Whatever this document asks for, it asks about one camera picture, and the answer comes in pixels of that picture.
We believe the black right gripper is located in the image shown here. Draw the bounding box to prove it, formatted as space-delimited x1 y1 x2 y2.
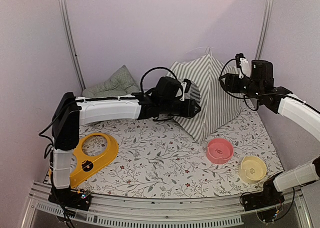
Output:
218 73 262 100

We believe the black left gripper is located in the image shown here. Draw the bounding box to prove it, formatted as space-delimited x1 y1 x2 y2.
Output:
160 98 201 116

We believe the green striped pet tent fabric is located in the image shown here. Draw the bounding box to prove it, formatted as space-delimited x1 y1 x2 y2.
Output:
170 53 241 143

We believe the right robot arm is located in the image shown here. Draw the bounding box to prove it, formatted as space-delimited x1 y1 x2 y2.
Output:
219 54 320 206

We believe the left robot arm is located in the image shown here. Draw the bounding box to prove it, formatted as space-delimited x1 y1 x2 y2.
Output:
45 76 201 205

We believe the pink pet bowl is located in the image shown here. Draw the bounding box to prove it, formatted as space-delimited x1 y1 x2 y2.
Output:
206 138 234 164

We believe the cream pet bowl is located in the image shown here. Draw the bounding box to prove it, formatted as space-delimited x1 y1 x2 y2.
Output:
238 155 267 184

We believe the green checkered cushion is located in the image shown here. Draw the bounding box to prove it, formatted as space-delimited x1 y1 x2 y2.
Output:
82 65 140 98

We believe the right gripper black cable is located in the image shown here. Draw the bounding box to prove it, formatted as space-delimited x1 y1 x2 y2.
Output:
218 58 288 111

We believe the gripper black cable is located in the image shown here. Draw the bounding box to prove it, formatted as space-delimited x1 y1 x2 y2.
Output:
139 67 181 93
218 58 288 111

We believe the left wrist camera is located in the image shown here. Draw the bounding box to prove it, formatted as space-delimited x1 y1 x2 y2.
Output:
180 78 192 101

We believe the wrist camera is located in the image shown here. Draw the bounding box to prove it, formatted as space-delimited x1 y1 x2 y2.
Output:
180 78 192 101
235 53 252 78

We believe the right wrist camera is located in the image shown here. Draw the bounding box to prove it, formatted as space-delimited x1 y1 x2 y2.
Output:
235 53 252 78

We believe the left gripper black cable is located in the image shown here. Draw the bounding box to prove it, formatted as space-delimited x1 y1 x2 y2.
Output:
139 67 181 93

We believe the right aluminium corner post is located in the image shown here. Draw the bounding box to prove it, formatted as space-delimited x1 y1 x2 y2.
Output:
255 0 274 59

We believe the aluminium corner post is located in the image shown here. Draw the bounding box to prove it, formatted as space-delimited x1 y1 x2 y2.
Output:
255 0 274 59
58 0 86 91

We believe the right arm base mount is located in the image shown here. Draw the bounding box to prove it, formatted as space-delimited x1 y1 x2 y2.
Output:
239 177 285 211

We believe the front aluminium rail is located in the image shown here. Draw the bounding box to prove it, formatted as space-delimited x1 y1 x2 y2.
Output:
21 182 313 227

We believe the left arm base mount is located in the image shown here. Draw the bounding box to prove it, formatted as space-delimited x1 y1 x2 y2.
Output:
48 186 92 211

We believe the left aluminium corner post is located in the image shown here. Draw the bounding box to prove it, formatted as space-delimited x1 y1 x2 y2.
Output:
58 0 86 91

